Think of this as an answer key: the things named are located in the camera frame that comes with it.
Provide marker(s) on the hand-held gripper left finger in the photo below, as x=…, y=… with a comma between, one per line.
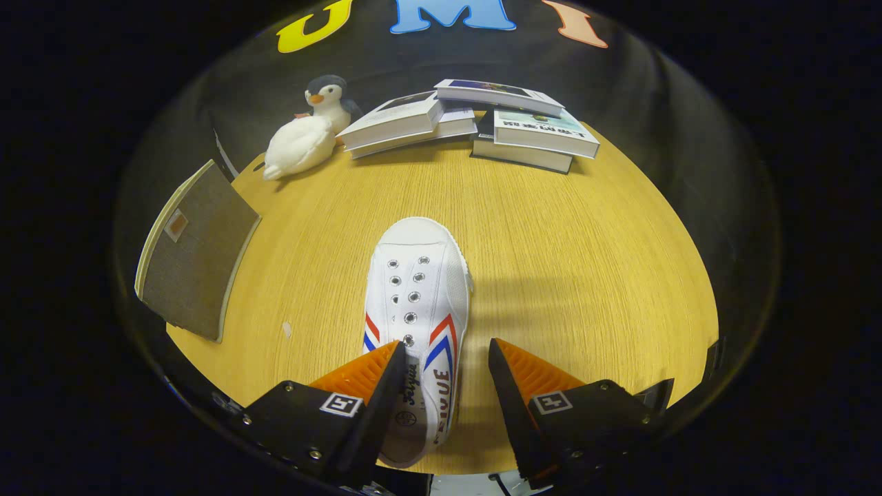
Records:
x=382, y=413

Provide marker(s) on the grey white penguin plush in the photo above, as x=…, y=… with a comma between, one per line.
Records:
x=331, y=96

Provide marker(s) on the dark thick book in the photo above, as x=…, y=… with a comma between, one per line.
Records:
x=517, y=155

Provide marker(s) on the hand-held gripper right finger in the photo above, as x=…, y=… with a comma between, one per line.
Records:
x=513, y=413

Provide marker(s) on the blue cover book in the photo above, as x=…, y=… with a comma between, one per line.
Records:
x=496, y=93

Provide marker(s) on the white round plush toy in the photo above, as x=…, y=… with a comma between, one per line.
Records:
x=300, y=145

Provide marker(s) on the white striped canvas shoe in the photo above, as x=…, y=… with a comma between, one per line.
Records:
x=420, y=289

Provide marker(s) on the teal cover book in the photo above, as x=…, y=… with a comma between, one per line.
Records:
x=537, y=131

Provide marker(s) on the beige fabric storage box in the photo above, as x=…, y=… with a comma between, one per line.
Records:
x=200, y=262

